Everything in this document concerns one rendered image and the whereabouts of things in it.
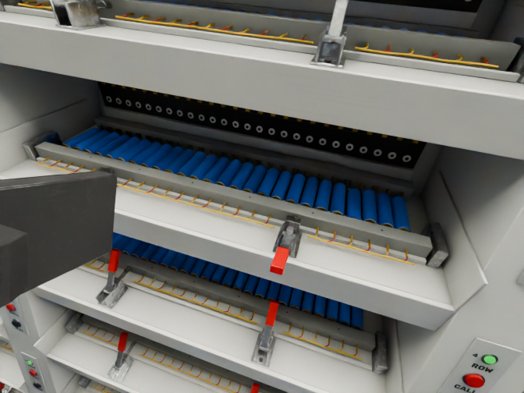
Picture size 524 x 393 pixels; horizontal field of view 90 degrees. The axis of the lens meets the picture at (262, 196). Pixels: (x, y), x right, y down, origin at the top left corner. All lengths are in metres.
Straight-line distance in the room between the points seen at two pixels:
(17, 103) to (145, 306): 0.36
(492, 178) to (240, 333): 0.38
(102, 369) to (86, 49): 0.57
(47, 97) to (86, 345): 0.49
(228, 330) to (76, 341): 0.38
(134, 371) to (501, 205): 0.65
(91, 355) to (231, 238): 0.47
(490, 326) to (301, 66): 0.31
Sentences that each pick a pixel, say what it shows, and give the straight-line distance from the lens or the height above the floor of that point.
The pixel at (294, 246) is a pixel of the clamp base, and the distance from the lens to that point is 0.29.
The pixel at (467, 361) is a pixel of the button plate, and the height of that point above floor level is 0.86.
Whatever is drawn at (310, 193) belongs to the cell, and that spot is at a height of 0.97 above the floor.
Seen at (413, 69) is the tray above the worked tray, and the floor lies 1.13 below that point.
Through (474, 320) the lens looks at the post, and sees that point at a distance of 0.35.
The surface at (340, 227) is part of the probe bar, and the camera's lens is 0.33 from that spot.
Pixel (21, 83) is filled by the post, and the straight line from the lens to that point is 0.54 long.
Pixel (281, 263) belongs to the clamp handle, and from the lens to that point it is 0.24.
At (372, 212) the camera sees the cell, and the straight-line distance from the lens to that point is 0.36.
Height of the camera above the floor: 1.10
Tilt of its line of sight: 24 degrees down
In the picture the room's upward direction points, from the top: 9 degrees clockwise
